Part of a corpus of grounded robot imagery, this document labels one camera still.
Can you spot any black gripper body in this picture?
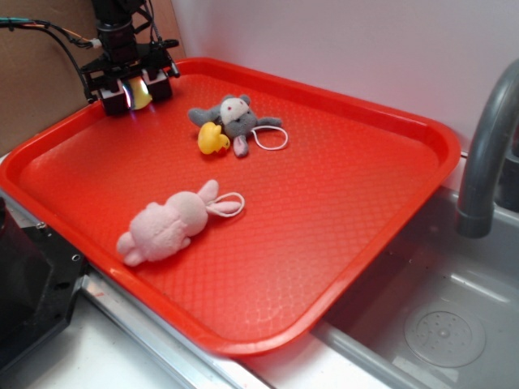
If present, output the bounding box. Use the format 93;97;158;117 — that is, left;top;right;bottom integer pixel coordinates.
80;24;180;93

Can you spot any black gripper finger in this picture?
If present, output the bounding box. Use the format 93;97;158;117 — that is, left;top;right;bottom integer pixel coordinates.
100;79;131;116
142;69;173;101

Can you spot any yellow green sponge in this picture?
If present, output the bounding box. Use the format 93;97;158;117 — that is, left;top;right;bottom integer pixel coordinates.
128;77;152;110

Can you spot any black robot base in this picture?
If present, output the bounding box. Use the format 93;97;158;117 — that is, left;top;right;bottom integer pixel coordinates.
1;199;86;373

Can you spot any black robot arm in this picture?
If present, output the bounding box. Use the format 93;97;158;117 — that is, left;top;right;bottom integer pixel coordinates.
80;1;180;116

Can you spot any yellow rubber duck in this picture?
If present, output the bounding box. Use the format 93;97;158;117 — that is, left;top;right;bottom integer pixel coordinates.
197;122;230;155

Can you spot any brown cardboard panel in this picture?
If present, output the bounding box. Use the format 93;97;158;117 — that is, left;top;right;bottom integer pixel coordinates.
1;1;101;156

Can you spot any grey plush animal toy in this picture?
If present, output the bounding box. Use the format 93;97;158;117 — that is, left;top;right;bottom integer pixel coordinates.
187;95;289;158

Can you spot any pink plush bunny toy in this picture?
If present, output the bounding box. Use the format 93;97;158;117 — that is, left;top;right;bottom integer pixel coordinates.
116;179;245;267

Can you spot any red plastic tray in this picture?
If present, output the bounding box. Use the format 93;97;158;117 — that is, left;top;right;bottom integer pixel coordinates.
1;58;460;357

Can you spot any grey faucet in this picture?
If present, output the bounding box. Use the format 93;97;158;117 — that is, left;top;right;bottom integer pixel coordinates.
455;61;518;238

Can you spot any grey plastic sink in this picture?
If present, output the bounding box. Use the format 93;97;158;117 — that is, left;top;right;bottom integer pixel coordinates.
314;189;518;388

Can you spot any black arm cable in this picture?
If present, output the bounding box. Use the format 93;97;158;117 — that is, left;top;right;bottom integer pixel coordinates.
0;16;101;102

